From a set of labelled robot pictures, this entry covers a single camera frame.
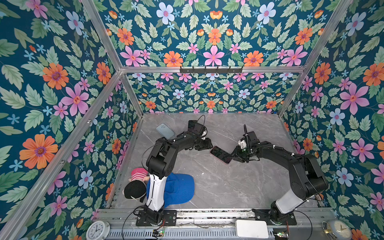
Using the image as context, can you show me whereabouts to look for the pink-edged smartphone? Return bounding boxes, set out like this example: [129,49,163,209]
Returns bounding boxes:
[210,146,233,164]

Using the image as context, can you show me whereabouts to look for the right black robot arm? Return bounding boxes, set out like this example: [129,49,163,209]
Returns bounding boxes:
[231,125,329,225]

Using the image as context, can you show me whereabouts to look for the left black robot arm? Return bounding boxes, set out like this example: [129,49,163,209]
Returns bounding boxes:
[146,119,213,213]

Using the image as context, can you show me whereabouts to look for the light blue phone case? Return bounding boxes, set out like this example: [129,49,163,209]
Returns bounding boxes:
[156,124,175,140]

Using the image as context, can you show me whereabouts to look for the blue baseball cap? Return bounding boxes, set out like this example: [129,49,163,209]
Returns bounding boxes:
[164,173,195,208]

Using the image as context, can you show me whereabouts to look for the white rectangular box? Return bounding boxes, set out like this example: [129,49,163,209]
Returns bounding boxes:
[235,220,269,240]

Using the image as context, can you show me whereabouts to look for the black plush toy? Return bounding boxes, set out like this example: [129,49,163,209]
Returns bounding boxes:
[123,168,150,203]

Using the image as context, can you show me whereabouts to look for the silver alarm clock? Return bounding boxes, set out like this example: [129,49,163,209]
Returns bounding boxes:
[322,220,353,240]

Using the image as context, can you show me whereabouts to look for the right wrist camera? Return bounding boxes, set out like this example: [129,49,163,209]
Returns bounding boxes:
[238,140,248,150]

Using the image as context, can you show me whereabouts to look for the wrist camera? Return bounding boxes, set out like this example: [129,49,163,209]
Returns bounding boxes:
[238,140,248,150]
[188,120,207,138]

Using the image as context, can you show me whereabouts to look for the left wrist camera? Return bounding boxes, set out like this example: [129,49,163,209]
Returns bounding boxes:
[188,120,207,138]

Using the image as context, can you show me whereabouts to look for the black hook rail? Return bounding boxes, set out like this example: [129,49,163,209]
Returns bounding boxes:
[179,66,243,75]

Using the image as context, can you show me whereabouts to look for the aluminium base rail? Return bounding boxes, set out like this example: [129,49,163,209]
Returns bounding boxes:
[97,208,336,240]

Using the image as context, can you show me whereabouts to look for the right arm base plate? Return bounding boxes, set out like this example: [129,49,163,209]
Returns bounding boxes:
[252,209,297,226]

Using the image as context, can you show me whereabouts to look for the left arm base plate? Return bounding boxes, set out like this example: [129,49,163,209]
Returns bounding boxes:
[136,209,177,227]

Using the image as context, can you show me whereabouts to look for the white wall clock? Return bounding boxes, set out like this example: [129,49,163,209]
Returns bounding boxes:
[86,221,111,240]

